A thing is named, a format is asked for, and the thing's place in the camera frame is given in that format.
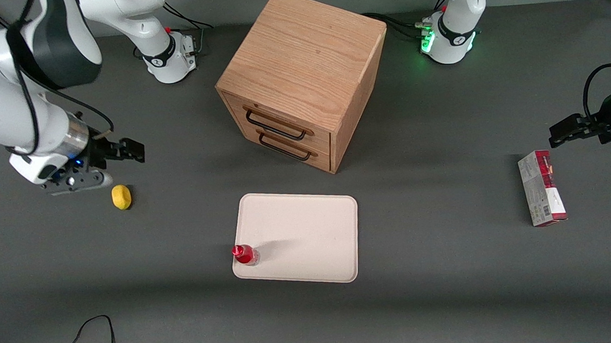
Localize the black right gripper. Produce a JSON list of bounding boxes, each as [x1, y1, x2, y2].
[[84, 128, 146, 170]]

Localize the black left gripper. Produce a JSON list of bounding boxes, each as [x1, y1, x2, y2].
[[547, 87, 611, 148]]

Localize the red coke bottle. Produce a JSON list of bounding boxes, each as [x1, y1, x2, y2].
[[231, 244, 260, 267]]

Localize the white rectangular tray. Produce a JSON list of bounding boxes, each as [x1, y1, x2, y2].
[[229, 189, 361, 288]]

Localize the yellow toy lemon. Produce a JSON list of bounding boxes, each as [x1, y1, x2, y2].
[[111, 184, 132, 211]]

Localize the red plaid cardboard box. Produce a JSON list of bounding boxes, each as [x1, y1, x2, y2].
[[517, 149, 569, 228]]

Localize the wooden drawer cabinet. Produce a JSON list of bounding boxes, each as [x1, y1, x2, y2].
[[211, 0, 394, 179]]

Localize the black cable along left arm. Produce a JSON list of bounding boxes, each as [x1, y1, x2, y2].
[[581, 63, 611, 119]]

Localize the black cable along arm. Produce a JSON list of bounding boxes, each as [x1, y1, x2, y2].
[[581, 63, 611, 119], [4, 0, 115, 154]]

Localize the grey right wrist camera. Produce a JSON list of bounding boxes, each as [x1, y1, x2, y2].
[[40, 168, 114, 197]]

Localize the black cable along right arm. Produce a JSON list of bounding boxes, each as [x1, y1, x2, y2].
[[4, 0, 115, 154]]

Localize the black right arm base cables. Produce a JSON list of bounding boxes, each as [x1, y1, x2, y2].
[[161, 1, 214, 60]]

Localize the black arm base cables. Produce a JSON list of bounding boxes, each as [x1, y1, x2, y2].
[[161, 1, 214, 60], [363, 10, 434, 42]]

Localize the black metal drawer handle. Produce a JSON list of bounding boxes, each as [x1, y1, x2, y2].
[[258, 130, 317, 164], [243, 103, 315, 144]]

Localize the black left arm base cables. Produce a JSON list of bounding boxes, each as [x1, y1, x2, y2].
[[363, 10, 434, 42]]

